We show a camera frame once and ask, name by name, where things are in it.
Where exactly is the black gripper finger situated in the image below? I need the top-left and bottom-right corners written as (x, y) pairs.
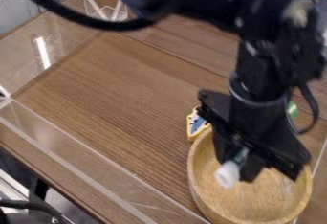
top-left (240, 152), bottom-right (266, 183)
top-left (212, 123), bottom-right (242, 164)

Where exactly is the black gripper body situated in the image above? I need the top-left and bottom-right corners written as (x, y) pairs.
top-left (196, 89), bottom-right (312, 182)

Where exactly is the green white marker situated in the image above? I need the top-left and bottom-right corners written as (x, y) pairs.
top-left (211, 101), bottom-right (303, 188)

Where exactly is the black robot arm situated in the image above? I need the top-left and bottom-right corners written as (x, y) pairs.
top-left (31, 0), bottom-right (327, 182)

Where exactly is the brown wooden bowl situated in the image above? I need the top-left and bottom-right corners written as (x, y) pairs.
top-left (188, 129), bottom-right (312, 224)

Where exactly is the yellow blue fish toy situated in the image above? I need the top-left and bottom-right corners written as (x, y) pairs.
top-left (187, 106), bottom-right (211, 142)

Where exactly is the clear acrylic front wall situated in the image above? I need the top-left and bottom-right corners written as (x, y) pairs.
top-left (0, 98), bottom-right (210, 224)

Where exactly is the black cable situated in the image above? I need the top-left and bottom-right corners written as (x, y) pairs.
top-left (0, 198), bottom-right (63, 224)

